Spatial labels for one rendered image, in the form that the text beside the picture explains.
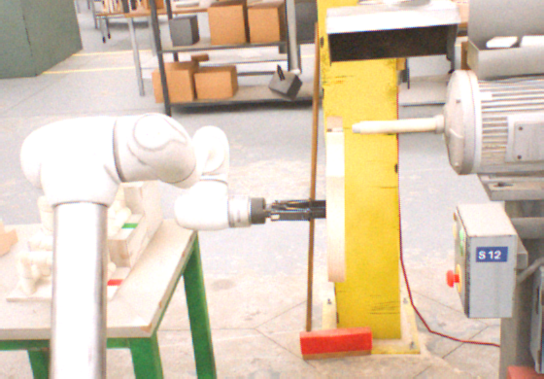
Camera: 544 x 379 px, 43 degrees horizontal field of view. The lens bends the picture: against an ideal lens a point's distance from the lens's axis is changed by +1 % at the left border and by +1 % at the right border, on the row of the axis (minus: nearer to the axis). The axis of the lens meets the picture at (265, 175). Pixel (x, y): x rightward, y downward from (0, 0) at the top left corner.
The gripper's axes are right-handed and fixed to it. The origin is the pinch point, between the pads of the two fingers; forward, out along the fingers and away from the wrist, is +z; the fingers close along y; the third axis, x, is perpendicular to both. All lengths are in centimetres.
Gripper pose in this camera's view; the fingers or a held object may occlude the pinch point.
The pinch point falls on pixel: (325, 208)
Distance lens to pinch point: 186.2
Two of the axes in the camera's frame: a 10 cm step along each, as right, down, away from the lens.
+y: -1.1, 2.3, -9.7
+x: -0.6, -9.7, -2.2
